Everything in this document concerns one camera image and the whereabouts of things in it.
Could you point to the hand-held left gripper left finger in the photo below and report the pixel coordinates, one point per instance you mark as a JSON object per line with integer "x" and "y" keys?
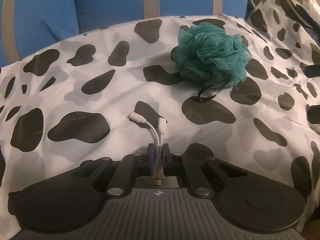
{"x": 150, "y": 160}

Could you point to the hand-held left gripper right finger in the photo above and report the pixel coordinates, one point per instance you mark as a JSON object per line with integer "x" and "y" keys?
{"x": 166, "y": 160}

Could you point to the teal bath loofah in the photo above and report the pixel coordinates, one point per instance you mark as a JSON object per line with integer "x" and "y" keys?
{"x": 212, "y": 52}

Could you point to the cow print blanket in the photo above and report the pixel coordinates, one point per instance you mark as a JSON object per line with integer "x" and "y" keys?
{"x": 100, "y": 92}

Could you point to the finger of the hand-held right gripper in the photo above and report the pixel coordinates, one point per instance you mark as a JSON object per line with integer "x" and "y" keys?
{"x": 313, "y": 70}
{"x": 313, "y": 115}

